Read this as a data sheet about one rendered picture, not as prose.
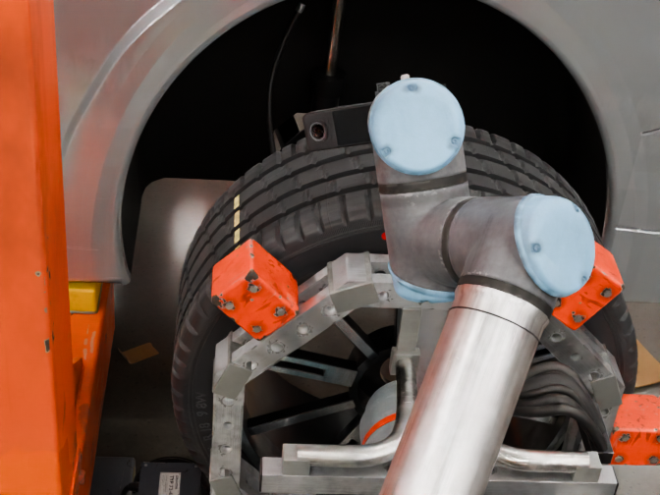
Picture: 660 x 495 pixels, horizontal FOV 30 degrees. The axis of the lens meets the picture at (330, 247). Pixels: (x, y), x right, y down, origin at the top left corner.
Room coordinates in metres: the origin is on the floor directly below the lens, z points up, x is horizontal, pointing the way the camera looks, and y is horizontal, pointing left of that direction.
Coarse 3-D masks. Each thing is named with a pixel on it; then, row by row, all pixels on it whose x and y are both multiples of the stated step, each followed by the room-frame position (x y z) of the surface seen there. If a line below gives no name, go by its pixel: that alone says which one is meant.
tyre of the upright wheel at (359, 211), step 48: (480, 144) 1.47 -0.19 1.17; (240, 192) 1.45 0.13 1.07; (288, 192) 1.37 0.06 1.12; (336, 192) 1.34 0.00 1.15; (480, 192) 1.34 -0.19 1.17; (528, 192) 1.39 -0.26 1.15; (576, 192) 1.52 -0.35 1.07; (192, 240) 1.47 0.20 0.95; (240, 240) 1.32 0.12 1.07; (288, 240) 1.27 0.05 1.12; (336, 240) 1.28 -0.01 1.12; (384, 240) 1.28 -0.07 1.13; (192, 288) 1.33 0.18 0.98; (192, 336) 1.26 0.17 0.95; (624, 336) 1.32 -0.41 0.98; (192, 384) 1.26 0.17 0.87; (192, 432) 1.26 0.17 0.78
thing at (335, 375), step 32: (352, 320) 1.31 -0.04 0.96; (352, 352) 1.35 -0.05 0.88; (384, 352) 1.31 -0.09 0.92; (544, 352) 1.33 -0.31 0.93; (256, 384) 1.42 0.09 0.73; (288, 384) 1.50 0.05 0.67; (352, 384) 1.30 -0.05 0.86; (384, 384) 1.35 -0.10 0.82; (256, 416) 1.31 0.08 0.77; (288, 416) 1.29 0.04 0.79; (320, 416) 1.30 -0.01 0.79; (352, 416) 1.49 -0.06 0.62; (512, 416) 1.42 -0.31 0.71; (256, 448) 1.28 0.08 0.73; (544, 448) 1.32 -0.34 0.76
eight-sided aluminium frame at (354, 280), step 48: (336, 288) 1.20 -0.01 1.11; (384, 288) 1.20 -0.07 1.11; (240, 336) 1.22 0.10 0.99; (288, 336) 1.19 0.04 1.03; (576, 336) 1.23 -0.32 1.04; (240, 384) 1.18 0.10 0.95; (624, 384) 1.24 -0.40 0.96; (240, 432) 1.18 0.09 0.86; (576, 432) 1.27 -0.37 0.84; (240, 480) 1.20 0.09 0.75
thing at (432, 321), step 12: (432, 312) 1.21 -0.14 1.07; (444, 312) 1.21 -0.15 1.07; (420, 324) 1.21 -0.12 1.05; (432, 324) 1.21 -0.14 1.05; (444, 324) 1.21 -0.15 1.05; (420, 336) 1.21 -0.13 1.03; (432, 336) 1.21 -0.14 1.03; (420, 348) 1.21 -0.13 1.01; (432, 348) 1.21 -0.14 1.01; (420, 360) 1.21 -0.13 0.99; (420, 372) 1.21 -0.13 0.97; (396, 384) 1.25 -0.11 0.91; (420, 384) 1.21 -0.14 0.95
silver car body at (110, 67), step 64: (64, 0) 1.63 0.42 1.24; (128, 0) 1.64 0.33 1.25; (192, 0) 1.62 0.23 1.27; (256, 0) 1.63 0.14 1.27; (512, 0) 1.67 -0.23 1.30; (576, 0) 1.68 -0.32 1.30; (640, 0) 1.69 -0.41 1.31; (64, 64) 1.63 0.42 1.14; (128, 64) 1.61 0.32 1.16; (576, 64) 1.68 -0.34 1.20; (640, 64) 1.69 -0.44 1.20; (64, 128) 1.63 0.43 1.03; (128, 128) 1.61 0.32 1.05; (640, 128) 1.70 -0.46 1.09; (64, 192) 1.60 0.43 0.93; (640, 192) 1.70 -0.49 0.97; (640, 256) 1.70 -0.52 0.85
